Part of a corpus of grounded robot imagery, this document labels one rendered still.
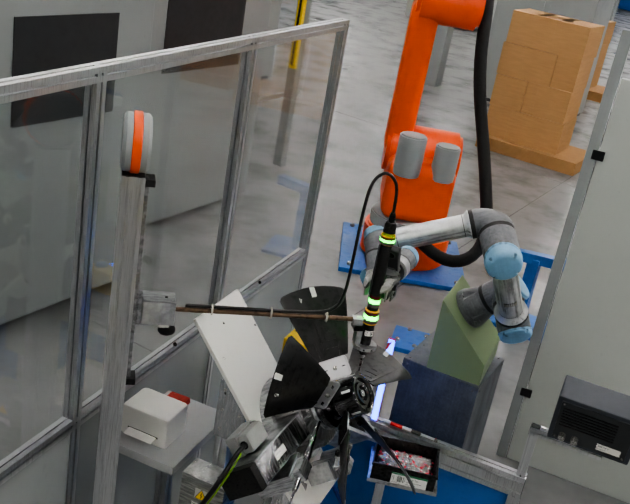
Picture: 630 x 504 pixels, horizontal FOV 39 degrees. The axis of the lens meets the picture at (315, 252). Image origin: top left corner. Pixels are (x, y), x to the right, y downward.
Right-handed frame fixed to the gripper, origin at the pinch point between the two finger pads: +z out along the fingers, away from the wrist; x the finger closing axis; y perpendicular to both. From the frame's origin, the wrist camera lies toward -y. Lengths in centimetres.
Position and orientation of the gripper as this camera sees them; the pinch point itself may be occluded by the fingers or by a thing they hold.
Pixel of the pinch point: (374, 286)
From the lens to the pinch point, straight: 254.8
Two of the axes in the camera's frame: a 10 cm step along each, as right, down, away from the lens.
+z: -3.9, 3.0, -8.7
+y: -1.6, 9.1, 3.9
